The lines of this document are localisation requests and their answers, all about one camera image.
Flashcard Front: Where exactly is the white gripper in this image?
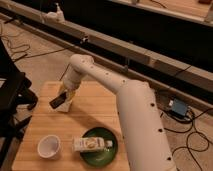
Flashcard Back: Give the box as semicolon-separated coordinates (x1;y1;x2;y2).
58;79;80;101

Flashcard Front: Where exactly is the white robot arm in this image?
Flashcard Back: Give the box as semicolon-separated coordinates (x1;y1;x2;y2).
60;54;177;171

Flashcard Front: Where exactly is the white sponge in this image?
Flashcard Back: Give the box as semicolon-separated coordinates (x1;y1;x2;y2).
57;101;72;113

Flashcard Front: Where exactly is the black chair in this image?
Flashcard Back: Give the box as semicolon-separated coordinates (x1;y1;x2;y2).
0;39;38;169

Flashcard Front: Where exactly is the white milk carton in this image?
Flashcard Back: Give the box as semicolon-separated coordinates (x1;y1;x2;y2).
73;137;113;152

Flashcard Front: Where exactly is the white paper cup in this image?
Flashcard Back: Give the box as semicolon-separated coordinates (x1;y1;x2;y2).
37;135;61;160

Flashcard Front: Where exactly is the green plate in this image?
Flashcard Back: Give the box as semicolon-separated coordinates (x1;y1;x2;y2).
80;127;118;168

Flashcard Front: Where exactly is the blue power box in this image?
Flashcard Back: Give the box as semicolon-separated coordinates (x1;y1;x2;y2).
169;99;189;119

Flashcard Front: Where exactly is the white object on rail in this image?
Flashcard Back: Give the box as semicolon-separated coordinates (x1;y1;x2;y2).
45;3;65;23

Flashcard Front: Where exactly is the metal rail beam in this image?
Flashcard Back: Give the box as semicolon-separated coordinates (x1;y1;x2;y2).
0;0;213;93

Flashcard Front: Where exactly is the black floor cable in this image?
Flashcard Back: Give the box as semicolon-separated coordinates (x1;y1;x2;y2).
157;108;213;171

